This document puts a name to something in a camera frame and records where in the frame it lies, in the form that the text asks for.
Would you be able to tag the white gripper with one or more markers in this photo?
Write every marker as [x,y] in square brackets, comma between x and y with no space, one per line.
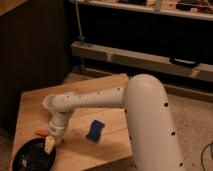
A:
[53,139]

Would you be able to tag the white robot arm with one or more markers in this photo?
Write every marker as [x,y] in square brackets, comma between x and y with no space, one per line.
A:
[153,136]

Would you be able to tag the black ceramic bowl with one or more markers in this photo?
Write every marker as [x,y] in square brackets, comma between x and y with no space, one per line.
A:
[32,157]

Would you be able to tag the orange carrot toy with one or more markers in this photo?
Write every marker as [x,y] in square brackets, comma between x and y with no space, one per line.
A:
[42,133]

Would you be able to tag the clear plastic cup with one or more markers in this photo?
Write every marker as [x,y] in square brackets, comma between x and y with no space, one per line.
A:
[47,102]

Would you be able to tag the blue sponge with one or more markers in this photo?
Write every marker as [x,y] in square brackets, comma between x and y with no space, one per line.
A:
[94,132]

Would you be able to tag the metal rod stand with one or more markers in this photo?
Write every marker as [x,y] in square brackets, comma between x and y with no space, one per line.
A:
[81,37]

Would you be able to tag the wooden lower shelf beam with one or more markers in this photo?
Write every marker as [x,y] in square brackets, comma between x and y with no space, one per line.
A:
[156,63]

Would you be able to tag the cluttered upper shelf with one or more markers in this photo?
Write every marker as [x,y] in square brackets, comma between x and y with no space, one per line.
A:
[163,7]

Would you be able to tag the black handle on shelf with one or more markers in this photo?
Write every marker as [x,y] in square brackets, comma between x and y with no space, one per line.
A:
[184,63]

